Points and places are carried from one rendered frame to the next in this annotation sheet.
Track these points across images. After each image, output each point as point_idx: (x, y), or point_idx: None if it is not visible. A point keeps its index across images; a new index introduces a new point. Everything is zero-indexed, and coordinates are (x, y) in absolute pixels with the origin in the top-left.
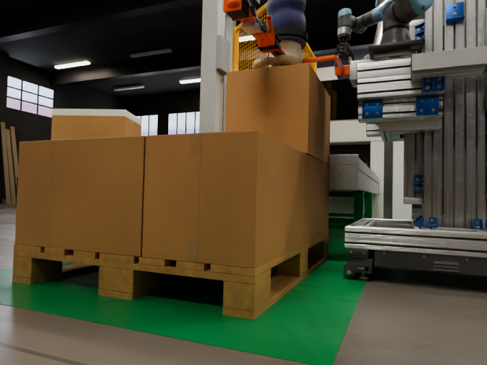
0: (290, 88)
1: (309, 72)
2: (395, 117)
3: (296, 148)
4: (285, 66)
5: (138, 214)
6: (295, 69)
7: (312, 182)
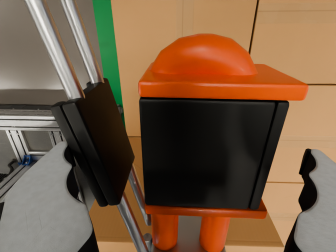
0: (129, 198)
1: None
2: None
3: (136, 140)
4: (131, 239)
5: None
6: (110, 229)
7: None
